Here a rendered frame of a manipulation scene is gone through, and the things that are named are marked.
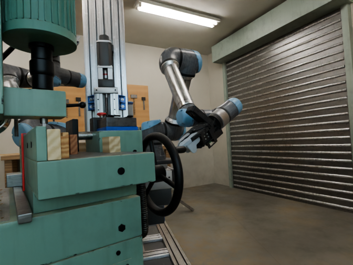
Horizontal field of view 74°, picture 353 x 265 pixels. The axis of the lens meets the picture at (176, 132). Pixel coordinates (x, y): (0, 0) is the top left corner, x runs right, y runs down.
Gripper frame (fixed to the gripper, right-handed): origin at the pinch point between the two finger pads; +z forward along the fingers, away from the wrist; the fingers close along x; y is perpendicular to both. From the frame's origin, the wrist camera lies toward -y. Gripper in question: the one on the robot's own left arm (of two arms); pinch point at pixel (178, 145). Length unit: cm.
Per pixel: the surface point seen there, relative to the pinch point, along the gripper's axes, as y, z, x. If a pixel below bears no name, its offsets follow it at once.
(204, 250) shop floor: 120, -26, 84
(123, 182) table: -10.5, 29.4, -23.5
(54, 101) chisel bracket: -30.7, 26.2, 2.2
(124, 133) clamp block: -14.0, 15.2, -0.4
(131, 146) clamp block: -9.7, 15.4, -0.4
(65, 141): -22.1, 32.9, -19.4
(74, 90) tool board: -57, -77, 320
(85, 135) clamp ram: -18.7, 23.5, 5.3
